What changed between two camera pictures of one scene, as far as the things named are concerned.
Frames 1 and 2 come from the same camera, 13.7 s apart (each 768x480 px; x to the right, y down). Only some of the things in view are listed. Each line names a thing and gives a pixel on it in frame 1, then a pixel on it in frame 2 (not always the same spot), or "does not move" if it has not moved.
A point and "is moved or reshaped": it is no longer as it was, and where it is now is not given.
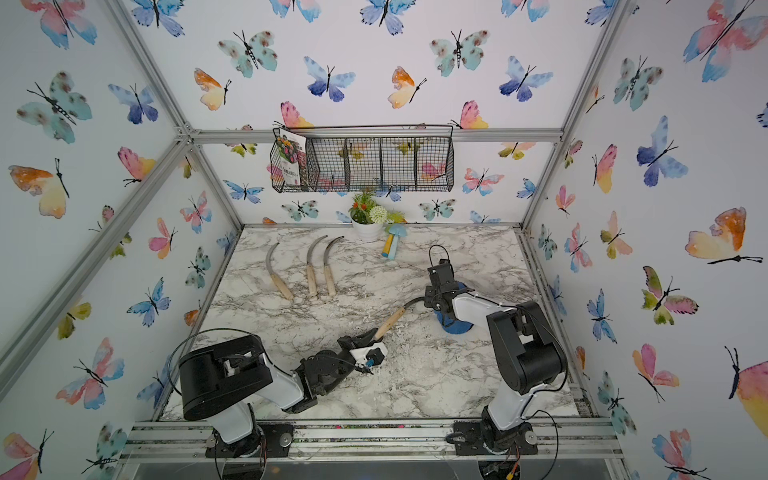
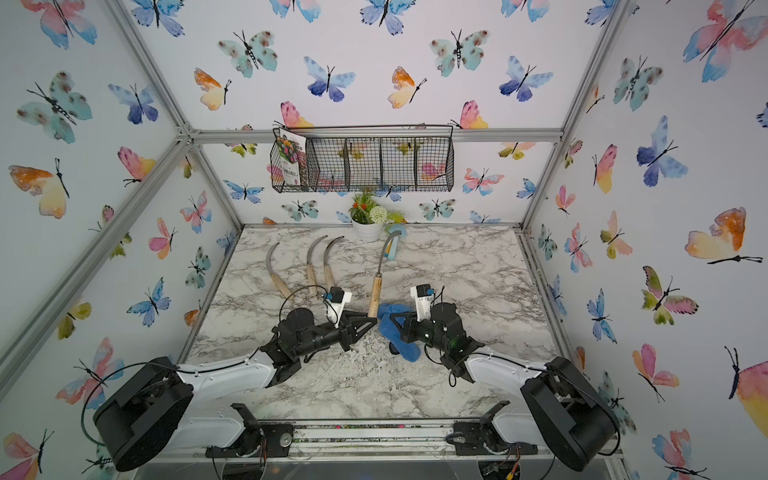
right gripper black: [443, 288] -> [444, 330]
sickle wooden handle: [389, 323] -> [374, 304]
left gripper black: [346, 346] -> [351, 325]
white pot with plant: [369, 219] does not move
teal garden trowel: [396, 229] does not move
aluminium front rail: [189, 441] does not move
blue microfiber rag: [457, 327] is moved or reshaped
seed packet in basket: [291, 152] does not move
